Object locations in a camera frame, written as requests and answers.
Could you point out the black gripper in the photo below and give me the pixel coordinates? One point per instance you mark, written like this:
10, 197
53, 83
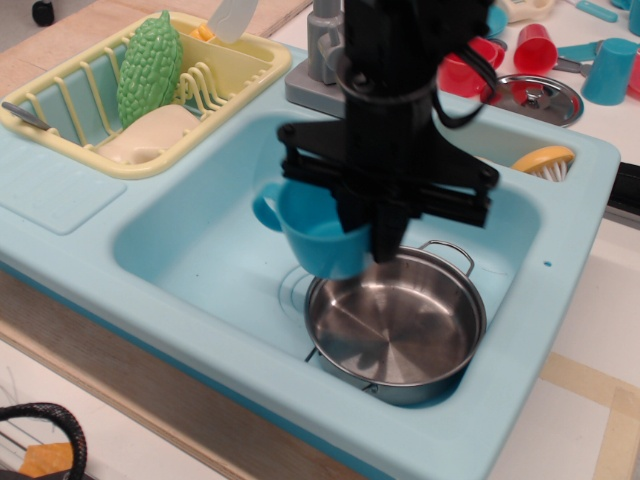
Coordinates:
387, 163

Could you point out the blue plastic cup with handle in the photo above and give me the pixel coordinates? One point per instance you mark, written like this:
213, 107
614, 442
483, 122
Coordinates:
308, 218

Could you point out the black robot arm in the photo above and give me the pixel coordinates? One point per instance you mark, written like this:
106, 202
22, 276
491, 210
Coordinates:
393, 48

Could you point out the stainless steel pan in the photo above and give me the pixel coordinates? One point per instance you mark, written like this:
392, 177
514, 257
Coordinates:
403, 331

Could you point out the steel pot lid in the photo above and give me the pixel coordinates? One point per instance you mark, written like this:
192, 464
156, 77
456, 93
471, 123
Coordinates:
537, 97

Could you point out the blue upside-down cup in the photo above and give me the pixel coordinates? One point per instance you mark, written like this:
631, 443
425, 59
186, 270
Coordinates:
609, 76

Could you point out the grey toy faucet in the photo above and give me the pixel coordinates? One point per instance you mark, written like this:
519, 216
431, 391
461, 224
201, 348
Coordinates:
313, 83

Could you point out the yellow dish brush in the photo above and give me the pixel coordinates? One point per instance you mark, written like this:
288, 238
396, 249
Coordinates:
550, 163

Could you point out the light blue toy sink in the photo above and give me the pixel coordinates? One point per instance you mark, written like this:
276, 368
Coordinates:
178, 263

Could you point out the red tumbler lying right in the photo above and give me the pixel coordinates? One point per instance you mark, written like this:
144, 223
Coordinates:
535, 52

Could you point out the blue plastic plate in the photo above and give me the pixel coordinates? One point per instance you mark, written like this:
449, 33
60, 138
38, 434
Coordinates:
497, 21

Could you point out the cream plastic soap piece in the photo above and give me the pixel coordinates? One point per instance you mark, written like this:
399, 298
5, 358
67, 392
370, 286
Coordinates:
150, 135

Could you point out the white plastic knife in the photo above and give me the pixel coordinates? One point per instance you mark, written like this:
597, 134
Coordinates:
231, 18

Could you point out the orange toy utensil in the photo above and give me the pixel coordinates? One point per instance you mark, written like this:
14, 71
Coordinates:
203, 33

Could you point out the cream toy appliance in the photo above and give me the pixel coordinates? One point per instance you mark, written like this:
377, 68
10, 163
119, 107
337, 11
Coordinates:
521, 10

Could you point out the black clamp at right edge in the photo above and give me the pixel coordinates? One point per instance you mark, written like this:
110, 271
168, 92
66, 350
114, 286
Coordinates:
625, 193

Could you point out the green bitter melon toy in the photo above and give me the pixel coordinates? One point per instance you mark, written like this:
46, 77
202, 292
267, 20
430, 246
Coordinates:
150, 70

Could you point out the blue plastic utensil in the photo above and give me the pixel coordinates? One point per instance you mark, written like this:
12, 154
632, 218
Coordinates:
596, 11

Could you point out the yellow dish drying rack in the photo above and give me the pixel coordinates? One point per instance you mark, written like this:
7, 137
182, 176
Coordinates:
77, 99

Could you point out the black caster wheel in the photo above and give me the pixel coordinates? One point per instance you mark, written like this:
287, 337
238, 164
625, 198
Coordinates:
43, 13

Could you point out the orange tape piece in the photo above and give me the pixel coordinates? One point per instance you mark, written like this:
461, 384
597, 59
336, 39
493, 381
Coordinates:
47, 459

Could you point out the red cup with handle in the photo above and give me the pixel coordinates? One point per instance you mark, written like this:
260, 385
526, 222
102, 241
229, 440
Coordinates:
462, 75

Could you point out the grey metal spoon handle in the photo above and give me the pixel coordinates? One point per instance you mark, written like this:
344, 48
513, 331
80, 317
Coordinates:
27, 118

